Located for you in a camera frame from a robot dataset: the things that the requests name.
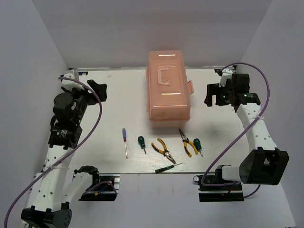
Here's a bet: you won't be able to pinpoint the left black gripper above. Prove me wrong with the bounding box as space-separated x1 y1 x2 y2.
62 79 107 124

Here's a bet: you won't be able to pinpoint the pink plastic toolbox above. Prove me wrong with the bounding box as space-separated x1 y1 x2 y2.
146 50 194 128

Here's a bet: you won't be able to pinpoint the blue red handled screwdriver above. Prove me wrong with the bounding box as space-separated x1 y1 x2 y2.
122 128 128 159

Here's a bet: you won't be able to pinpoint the stubby green screwdriver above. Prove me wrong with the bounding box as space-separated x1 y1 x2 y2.
193 138 203 157
138 136 147 154

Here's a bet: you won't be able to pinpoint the yellow black pliers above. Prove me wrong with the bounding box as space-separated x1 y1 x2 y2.
179 129 199 157
151 138 176 165

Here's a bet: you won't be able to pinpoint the thin black green screwdriver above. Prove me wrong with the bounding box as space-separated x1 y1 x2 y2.
155 163 182 174

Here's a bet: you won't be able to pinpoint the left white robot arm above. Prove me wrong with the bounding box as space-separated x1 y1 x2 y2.
21 79 107 228

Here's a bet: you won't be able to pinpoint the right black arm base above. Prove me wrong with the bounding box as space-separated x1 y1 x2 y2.
192 175 244 202

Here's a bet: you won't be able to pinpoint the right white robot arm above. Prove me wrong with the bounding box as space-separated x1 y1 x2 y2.
205 72 289 190

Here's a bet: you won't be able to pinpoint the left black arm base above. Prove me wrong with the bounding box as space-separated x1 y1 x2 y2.
79 174 120 202

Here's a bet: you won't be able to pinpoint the left blue table label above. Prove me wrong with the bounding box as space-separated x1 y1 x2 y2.
78 71 88 76

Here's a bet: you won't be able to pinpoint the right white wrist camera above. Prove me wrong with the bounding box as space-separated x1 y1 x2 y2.
219 69 233 87

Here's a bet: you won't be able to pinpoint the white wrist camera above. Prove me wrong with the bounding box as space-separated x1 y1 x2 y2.
61 73 84 91
219 69 233 87

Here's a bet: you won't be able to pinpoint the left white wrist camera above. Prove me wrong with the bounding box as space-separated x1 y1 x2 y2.
61 73 84 91

